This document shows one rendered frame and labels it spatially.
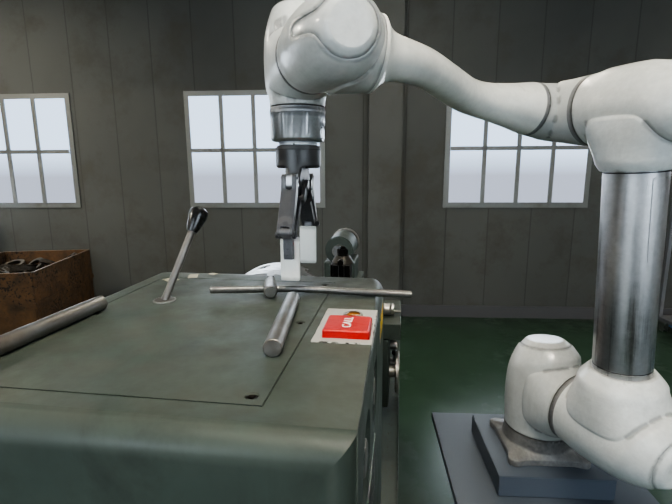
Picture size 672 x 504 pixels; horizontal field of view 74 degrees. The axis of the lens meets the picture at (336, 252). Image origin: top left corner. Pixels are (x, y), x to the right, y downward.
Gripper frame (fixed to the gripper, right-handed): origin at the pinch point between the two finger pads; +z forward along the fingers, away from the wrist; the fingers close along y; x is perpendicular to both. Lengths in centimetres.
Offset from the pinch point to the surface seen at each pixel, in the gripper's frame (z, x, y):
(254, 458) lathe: 6.5, -6.0, -43.2
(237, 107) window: -74, 139, 346
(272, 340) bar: 2.8, -3.1, -27.9
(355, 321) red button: 3.6, -11.5, -17.9
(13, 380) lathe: 4.9, 21.6, -36.9
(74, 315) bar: 3.6, 27.3, -20.9
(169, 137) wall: -47, 207, 343
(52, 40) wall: -137, 314, 334
